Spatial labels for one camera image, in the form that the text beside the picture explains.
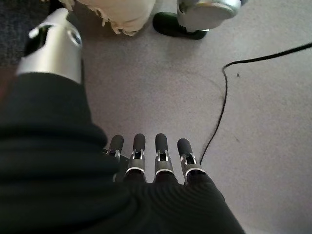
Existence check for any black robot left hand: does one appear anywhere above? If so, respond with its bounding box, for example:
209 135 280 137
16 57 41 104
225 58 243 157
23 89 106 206
0 7 247 234

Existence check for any white fringed cushion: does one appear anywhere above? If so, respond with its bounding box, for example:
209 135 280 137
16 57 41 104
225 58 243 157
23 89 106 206
57 0 157 37

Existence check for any grey upholstered armchair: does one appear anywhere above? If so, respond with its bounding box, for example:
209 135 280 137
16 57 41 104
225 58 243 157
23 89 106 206
0 0 53 65

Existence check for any silver robot left leg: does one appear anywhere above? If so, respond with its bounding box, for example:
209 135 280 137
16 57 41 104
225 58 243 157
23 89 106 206
152 0 243 40

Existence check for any black floor cable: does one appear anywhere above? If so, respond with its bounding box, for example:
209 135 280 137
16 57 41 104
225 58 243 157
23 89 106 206
199 41 312 164

